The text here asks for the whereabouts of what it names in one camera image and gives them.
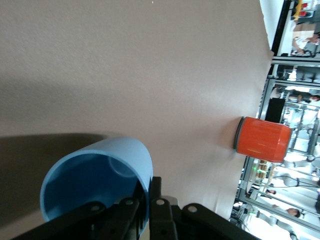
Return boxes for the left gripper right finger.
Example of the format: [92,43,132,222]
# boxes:
[149,176,261,240]

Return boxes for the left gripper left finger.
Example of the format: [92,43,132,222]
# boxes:
[9,179,151,240]

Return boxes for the light blue plastic cup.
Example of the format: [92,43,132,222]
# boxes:
[39,136,154,237]

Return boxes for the orange can with grey lid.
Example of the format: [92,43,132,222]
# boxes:
[232,116,293,163]

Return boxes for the black monitor screen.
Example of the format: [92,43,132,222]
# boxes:
[264,97,286,123]

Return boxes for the person with face mask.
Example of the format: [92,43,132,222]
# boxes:
[297,91,320,105]

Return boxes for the person in white shirt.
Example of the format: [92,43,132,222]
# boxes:
[291,31,320,55]

